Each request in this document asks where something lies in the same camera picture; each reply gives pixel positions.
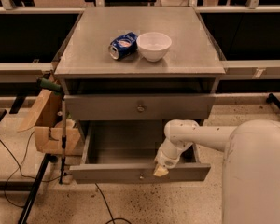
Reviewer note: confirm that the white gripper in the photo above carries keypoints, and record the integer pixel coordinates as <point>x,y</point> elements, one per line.
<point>166,160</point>

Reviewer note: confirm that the grey drawer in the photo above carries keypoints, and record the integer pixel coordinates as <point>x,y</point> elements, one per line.
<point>124,152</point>
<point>139,106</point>

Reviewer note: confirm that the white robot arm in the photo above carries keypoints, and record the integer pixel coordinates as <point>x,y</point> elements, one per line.
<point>251,165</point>

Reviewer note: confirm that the grey top drawer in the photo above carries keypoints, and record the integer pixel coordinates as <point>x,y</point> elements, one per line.
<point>139,106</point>

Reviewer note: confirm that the grey drawer cabinet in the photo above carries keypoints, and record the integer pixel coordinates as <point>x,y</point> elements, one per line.
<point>139,64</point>

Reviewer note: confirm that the black metal stand leg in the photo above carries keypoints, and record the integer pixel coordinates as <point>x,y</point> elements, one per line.
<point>35,187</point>

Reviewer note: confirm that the cardboard box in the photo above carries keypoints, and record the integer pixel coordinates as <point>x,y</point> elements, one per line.
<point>43,117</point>

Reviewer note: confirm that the white bowl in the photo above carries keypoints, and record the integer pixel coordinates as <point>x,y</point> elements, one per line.
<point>153,45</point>

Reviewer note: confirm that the crushed blue soda can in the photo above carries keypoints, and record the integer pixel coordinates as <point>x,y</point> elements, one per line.
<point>123,46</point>

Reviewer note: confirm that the green handled pole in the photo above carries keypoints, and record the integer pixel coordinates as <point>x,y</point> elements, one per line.
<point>51,86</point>

